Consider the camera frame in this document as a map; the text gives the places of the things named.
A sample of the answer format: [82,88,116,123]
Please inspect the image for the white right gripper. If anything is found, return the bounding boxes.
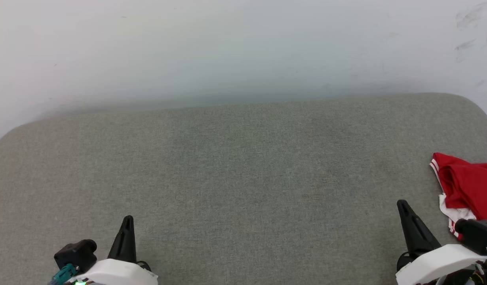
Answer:
[396,200,487,285]

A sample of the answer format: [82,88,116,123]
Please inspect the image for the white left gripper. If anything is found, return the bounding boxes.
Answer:
[67,216,159,285]

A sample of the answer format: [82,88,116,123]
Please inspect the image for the teal cable connector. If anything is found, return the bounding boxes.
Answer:
[49,263,80,285]

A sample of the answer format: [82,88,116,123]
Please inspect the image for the red and white garment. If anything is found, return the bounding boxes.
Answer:
[429,152,487,241]

